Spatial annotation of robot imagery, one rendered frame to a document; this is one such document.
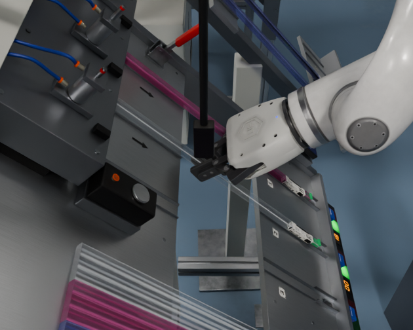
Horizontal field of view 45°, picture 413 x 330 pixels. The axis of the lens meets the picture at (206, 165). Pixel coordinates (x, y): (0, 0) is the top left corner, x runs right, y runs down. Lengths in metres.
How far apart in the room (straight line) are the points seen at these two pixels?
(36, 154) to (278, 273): 0.44
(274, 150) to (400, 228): 1.37
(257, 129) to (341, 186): 1.39
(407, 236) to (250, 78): 1.04
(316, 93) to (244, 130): 0.12
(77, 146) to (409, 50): 0.36
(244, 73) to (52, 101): 0.70
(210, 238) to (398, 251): 0.67
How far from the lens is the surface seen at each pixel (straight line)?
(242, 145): 0.70
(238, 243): 1.67
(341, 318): 0.91
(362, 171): 2.15
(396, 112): 0.59
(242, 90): 1.20
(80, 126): 0.54
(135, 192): 0.55
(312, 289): 0.88
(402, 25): 0.59
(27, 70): 0.54
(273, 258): 0.81
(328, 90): 0.67
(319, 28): 2.97
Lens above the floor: 1.52
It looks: 47 degrees down
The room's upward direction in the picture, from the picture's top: straight up
